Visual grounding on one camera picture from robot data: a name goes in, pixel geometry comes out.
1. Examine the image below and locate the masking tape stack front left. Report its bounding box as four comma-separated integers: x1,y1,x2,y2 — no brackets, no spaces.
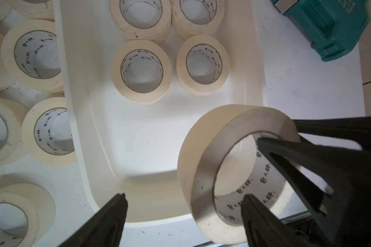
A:
177,105,300,245

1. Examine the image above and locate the white plastic storage tray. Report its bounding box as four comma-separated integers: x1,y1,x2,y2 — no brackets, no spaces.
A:
54,1,264,227

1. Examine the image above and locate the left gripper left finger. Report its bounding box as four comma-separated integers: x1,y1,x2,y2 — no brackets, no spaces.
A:
61,193,128,247

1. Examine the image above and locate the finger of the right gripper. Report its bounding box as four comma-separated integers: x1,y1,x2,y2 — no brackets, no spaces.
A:
293,116,371,151
257,137,371,247

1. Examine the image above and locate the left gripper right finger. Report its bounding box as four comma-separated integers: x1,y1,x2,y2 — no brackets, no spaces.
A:
241,194,308,247

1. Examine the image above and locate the green plastic tool case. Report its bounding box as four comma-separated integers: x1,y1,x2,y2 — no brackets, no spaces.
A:
271,0,370,62

